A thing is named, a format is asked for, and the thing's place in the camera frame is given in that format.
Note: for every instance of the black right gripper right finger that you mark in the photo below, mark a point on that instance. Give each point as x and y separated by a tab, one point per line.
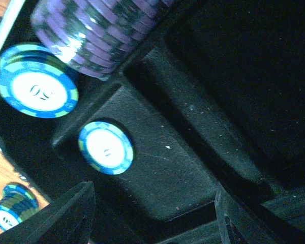
240	221

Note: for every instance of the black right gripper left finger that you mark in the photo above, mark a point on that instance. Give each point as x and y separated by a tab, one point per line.
68	219

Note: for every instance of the blue green 50 chip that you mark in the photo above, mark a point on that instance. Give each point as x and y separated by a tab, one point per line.
106	147

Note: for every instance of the aluminium poker case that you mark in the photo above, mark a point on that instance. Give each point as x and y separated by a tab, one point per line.
215	94

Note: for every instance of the blue white poker chip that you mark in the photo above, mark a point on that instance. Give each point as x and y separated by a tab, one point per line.
17	205

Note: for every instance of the blue green chip stack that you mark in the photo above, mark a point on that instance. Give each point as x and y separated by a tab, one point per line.
36	83

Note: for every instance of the purple poker chip stack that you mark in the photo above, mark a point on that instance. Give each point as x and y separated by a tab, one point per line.
95	37

